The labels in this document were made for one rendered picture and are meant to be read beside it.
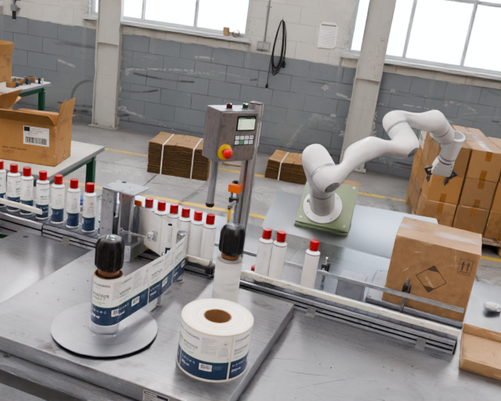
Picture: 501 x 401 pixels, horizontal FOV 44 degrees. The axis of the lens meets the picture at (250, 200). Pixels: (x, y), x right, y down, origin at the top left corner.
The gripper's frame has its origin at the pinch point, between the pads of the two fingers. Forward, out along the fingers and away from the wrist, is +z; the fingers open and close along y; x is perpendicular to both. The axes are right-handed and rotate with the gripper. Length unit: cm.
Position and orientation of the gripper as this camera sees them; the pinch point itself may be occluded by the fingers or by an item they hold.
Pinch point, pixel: (436, 180)
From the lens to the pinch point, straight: 338.6
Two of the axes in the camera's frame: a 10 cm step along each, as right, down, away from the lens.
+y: -9.8, -2.1, 0.6
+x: -2.0, 7.1, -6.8
